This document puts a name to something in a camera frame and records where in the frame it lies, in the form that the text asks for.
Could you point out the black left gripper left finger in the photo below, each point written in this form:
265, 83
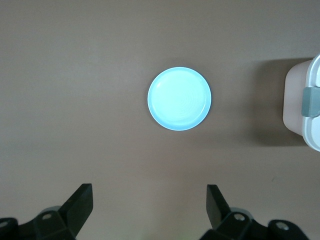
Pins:
72, 215

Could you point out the white lidded storage box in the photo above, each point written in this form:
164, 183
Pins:
300, 100

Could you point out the light blue round plate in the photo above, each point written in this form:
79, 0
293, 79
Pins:
179, 98

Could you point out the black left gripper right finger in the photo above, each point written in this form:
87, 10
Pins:
222, 217

